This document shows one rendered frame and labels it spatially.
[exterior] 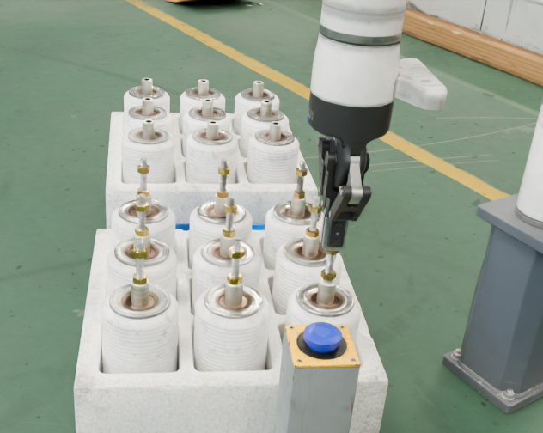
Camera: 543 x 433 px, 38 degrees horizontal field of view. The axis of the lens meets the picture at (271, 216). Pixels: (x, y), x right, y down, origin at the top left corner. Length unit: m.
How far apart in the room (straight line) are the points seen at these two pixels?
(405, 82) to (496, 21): 2.47
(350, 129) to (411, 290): 0.89
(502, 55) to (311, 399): 2.34
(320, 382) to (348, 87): 0.32
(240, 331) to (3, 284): 0.65
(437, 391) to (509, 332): 0.15
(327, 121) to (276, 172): 0.79
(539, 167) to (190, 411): 0.59
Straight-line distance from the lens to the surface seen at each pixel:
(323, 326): 0.83
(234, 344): 0.98
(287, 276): 1.09
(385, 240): 1.69
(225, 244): 1.07
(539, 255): 1.18
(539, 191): 1.17
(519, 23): 3.08
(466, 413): 1.28
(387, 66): 0.67
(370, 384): 1.01
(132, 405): 0.99
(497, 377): 1.30
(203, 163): 1.44
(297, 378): 0.81
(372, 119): 0.68
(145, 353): 0.98
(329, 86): 0.67
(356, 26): 0.65
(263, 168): 1.46
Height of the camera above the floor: 0.81
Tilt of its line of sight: 28 degrees down
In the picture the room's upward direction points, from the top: 5 degrees clockwise
